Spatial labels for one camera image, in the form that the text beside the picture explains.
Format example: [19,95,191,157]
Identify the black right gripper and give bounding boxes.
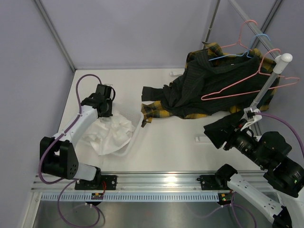
[204,117,268,168]

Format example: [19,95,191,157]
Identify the white shirt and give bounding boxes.
[78,111,135,156]

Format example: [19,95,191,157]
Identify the pink wire hanger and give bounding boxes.
[200,48,301,101]
[220,19,258,50]

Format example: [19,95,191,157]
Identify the dark green striped shirt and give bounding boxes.
[142,49,280,119]

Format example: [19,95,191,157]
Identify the blue wire hanger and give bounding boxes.
[208,33,271,62]

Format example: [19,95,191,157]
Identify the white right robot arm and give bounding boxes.
[204,109,304,228]

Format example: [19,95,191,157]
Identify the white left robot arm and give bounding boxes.
[38,83,116,190]

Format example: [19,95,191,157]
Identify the yellow plaid shirt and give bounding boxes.
[141,42,279,128]

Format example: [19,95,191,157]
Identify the white plastic basket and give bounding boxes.
[78,102,144,157]

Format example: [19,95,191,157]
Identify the grey clothes rack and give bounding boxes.
[170,0,293,143]

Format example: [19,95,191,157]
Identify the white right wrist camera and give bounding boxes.
[241,106,262,130]

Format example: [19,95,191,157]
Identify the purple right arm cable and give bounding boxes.
[190,112,304,228]

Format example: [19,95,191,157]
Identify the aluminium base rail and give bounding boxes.
[30,172,289,192]

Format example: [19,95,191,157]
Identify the white slotted cable duct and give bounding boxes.
[41,192,219,202]

